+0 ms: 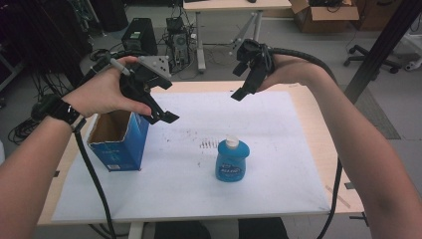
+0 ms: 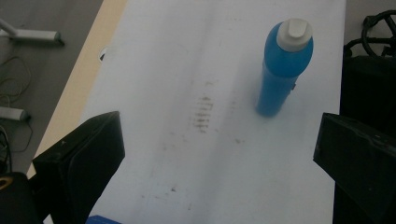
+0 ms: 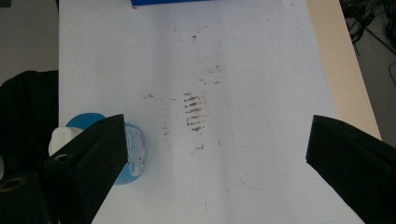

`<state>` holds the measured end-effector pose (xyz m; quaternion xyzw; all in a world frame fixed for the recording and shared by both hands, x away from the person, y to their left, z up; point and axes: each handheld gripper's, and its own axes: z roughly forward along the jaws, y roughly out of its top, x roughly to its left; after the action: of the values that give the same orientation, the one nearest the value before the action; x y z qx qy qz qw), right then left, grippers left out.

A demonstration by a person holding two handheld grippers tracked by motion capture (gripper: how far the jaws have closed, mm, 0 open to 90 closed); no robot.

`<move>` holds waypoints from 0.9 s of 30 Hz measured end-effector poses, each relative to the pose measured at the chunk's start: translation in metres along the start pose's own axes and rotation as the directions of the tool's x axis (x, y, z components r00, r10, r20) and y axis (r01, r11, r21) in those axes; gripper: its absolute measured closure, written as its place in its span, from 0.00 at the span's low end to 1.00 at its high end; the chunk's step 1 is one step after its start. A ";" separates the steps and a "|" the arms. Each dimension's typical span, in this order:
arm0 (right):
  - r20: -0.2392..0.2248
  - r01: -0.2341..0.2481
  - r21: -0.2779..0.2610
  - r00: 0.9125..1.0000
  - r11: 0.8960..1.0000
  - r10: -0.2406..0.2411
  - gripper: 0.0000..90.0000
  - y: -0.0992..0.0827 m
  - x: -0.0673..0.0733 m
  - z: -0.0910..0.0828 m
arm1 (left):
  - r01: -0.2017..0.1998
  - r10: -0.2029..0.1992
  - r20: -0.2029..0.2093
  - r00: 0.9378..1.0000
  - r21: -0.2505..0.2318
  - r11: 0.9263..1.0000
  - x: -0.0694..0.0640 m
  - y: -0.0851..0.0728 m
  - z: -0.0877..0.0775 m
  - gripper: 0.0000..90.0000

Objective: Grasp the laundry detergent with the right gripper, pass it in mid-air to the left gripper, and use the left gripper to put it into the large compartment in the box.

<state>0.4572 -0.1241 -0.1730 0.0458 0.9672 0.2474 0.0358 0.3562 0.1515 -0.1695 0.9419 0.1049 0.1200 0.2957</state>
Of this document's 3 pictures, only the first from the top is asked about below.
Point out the open blue cardboard box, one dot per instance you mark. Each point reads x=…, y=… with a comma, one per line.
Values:
x=124, y=142

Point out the black computer tower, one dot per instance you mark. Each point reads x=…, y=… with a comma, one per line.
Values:
x=139, y=36

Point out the black metal stand pole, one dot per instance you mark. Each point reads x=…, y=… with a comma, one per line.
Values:
x=381, y=46

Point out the light wooden desk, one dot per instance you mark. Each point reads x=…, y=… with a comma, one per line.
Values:
x=232, y=5

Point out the brown cardboard box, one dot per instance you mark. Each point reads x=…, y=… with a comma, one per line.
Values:
x=323, y=16

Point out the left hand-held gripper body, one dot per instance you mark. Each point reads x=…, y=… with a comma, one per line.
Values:
x=146, y=74

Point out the black office chair base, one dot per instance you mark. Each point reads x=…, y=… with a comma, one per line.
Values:
x=371, y=58

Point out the dark curtain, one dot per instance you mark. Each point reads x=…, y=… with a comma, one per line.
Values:
x=36, y=36

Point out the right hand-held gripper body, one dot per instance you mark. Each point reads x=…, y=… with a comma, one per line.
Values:
x=257, y=58

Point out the white table leg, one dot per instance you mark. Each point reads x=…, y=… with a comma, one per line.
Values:
x=135, y=230

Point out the grey computer tower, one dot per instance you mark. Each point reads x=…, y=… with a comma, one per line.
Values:
x=178, y=41

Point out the blue bottle with white cap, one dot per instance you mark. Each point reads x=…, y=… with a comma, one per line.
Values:
x=232, y=162

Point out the person's left hand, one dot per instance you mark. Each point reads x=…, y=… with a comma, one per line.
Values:
x=103, y=89

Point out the white table mat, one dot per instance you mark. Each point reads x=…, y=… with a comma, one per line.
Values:
x=185, y=192

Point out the person's right hand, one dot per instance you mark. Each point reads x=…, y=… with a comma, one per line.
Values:
x=292, y=71

